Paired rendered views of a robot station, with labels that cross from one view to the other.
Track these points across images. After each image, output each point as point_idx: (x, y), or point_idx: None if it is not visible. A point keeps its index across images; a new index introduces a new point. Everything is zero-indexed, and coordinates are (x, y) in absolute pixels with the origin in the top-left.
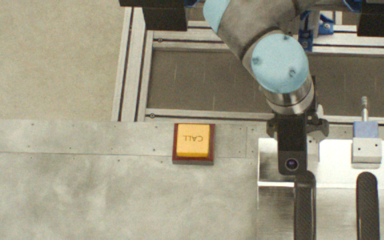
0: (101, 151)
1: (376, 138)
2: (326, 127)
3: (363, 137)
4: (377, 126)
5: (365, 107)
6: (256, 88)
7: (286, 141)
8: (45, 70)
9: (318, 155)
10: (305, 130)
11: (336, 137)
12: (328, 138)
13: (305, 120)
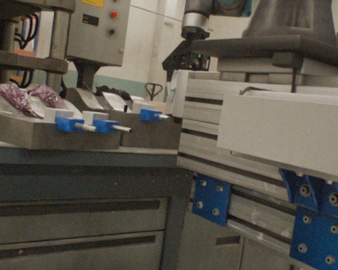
0: None
1: (142, 105)
2: (169, 64)
3: (150, 109)
4: (147, 109)
5: (162, 115)
6: None
7: None
8: None
9: (166, 110)
10: (175, 48)
11: (167, 151)
12: (170, 151)
13: (178, 45)
